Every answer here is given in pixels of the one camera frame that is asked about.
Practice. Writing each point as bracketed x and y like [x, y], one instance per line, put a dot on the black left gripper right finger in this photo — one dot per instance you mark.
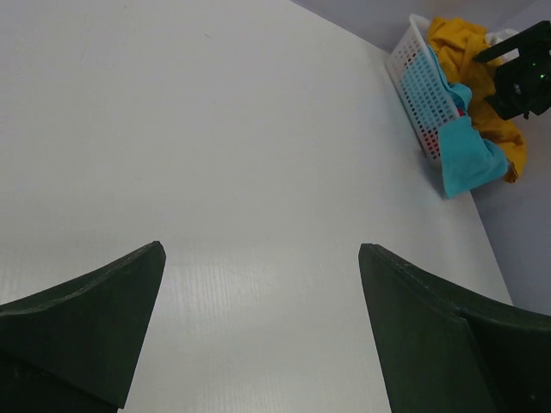
[444, 348]

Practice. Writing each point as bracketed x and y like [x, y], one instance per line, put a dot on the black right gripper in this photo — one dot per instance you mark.
[522, 86]

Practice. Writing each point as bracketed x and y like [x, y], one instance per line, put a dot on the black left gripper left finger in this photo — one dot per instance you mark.
[76, 346]

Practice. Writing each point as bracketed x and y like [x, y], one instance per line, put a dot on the yellow t shirt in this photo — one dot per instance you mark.
[456, 42]

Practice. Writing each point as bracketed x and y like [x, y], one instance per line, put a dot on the white t shirt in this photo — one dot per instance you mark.
[494, 38]

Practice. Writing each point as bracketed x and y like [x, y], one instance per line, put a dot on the white plastic laundry basket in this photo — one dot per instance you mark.
[414, 71]

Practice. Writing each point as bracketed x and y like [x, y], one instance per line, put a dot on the turquoise t shirt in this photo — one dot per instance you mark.
[468, 161]

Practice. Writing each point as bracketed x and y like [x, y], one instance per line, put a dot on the red t shirt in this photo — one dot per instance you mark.
[431, 139]

